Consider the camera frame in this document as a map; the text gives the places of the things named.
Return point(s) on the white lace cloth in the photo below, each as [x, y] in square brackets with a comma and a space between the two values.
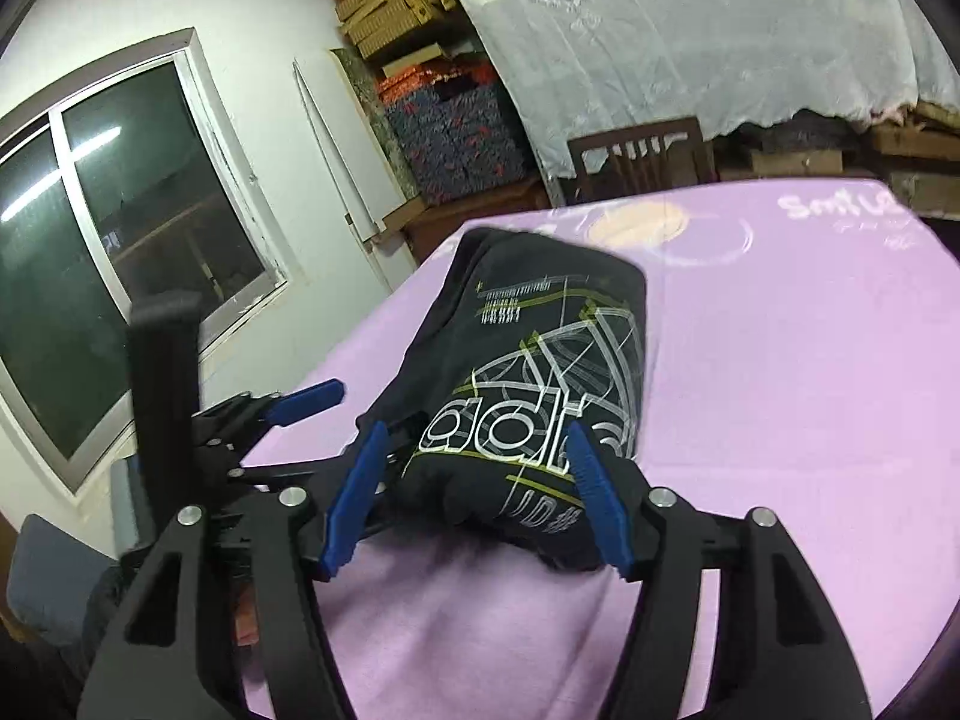
[712, 37]

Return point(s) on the stack of yellow boxes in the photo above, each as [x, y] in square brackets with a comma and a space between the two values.
[382, 15]

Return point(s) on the green marbled board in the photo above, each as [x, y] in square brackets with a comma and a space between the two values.
[375, 127]

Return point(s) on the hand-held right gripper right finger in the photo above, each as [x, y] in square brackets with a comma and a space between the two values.
[600, 502]

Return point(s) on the window with white frame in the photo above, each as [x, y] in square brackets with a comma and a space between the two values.
[135, 240]

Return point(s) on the grey padded chair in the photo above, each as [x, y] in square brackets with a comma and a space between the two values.
[52, 577]

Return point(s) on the white wall conduit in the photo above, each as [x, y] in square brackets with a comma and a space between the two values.
[330, 150]

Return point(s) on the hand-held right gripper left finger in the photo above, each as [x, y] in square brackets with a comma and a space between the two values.
[352, 502]

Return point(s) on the brown wooden cabinet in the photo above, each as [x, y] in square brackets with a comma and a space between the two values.
[465, 217]

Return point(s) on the stack of blue patterned boxes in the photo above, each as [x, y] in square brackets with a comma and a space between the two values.
[457, 142]

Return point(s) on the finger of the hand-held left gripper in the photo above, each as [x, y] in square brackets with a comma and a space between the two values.
[307, 399]
[300, 471]

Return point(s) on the stack of orange boxes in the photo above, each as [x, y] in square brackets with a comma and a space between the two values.
[427, 79]

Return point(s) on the purple tablecloth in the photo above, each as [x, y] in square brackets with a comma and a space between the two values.
[787, 390]

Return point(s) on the dark wooden chair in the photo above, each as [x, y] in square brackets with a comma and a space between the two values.
[637, 157]

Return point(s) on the pile of cardboard boxes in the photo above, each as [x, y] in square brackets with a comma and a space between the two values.
[907, 142]

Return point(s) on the black printed t-shirt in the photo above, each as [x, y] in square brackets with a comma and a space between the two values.
[525, 360]

